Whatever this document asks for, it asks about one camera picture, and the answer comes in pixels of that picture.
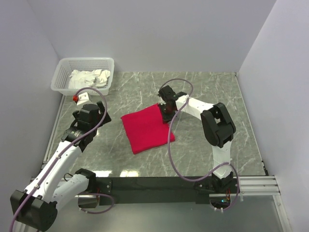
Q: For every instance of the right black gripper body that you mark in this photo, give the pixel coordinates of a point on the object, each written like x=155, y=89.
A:
x=167, y=115

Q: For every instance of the red t shirt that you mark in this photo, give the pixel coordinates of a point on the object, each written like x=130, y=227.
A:
x=145, y=129

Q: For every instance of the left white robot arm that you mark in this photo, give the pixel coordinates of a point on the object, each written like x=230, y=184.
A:
x=39, y=203

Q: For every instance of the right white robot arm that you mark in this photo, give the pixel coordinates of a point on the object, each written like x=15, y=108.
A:
x=218, y=127

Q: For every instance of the white t shirt in basket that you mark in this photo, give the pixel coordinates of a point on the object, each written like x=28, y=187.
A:
x=96, y=78

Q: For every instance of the white plastic laundry basket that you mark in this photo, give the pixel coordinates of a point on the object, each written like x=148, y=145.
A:
x=61, y=78

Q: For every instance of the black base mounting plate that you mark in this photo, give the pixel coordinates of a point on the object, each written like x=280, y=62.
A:
x=170, y=189

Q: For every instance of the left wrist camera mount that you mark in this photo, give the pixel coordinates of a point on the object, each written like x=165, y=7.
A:
x=81, y=99

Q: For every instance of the aluminium frame rail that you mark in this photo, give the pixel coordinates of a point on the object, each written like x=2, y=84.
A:
x=259, y=186

